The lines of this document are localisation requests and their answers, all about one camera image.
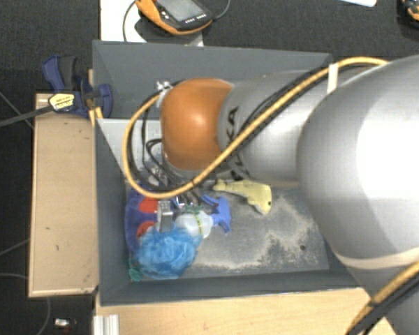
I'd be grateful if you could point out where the blue mesh bath sponge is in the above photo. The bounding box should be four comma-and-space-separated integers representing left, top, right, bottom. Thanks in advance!
137, 226, 200, 281

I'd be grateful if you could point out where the pale wood flat board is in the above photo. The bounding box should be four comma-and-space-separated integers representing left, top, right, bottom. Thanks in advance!
28, 92, 99, 298

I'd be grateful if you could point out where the grey metal bin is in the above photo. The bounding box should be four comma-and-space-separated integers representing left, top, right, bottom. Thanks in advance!
91, 39, 366, 307

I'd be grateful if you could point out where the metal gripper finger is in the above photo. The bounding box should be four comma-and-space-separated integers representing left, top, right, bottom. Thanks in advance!
157, 200, 175, 233

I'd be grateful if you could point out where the yellow toy fish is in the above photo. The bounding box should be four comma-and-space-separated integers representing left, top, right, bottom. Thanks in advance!
212, 179, 274, 216

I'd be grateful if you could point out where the white spray bottle blue trigger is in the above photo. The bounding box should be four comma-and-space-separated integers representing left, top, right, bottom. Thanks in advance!
173, 194, 233, 240

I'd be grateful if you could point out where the small green mesh piece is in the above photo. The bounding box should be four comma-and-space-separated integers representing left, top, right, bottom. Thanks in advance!
128, 258, 144, 283

